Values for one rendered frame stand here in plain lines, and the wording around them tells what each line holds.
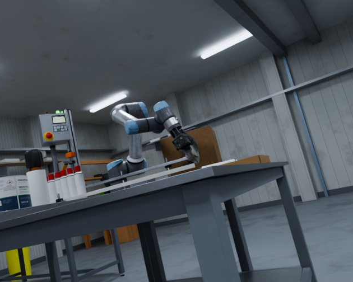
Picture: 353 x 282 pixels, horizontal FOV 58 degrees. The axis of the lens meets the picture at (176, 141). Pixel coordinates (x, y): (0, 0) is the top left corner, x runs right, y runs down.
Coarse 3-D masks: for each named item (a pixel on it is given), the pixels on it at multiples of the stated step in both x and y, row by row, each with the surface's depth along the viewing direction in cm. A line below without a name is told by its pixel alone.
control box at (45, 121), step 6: (42, 114) 200; (48, 114) 201; (54, 114) 203; (60, 114) 204; (42, 120) 198; (48, 120) 200; (66, 120) 205; (42, 126) 197; (48, 126) 199; (42, 132) 197; (48, 132) 198; (54, 132) 200; (60, 132) 202; (66, 132) 203; (42, 138) 198; (54, 138) 199; (60, 138) 201; (66, 138) 202; (42, 144) 201; (48, 144) 201; (54, 144) 205; (60, 144) 209
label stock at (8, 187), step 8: (8, 176) 131; (16, 176) 133; (24, 176) 138; (0, 184) 129; (8, 184) 130; (16, 184) 132; (24, 184) 136; (0, 192) 128; (8, 192) 129; (16, 192) 131; (24, 192) 135; (0, 200) 127; (8, 200) 129; (16, 200) 130; (24, 200) 134; (0, 208) 127; (8, 208) 128; (16, 208) 130
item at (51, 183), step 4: (48, 176) 191; (52, 176) 191; (52, 180) 190; (48, 184) 189; (52, 184) 189; (48, 188) 190; (52, 188) 189; (52, 192) 188; (56, 192) 189; (52, 196) 188; (56, 196) 188; (52, 200) 187
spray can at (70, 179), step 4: (68, 168) 185; (68, 172) 184; (72, 172) 185; (68, 176) 183; (72, 176) 184; (68, 180) 183; (72, 180) 183; (68, 184) 183; (72, 184) 182; (68, 188) 183; (72, 188) 182; (72, 192) 182; (76, 192) 182; (72, 196) 181
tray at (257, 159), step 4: (256, 156) 129; (260, 156) 130; (264, 156) 141; (268, 156) 151; (240, 160) 131; (244, 160) 131; (248, 160) 130; (252, 160) 129; (256, 160) 129; (260, 160) 128; (264, 160) 138; (268, 160) 148; (224, 164) 134; (228, 164) 134
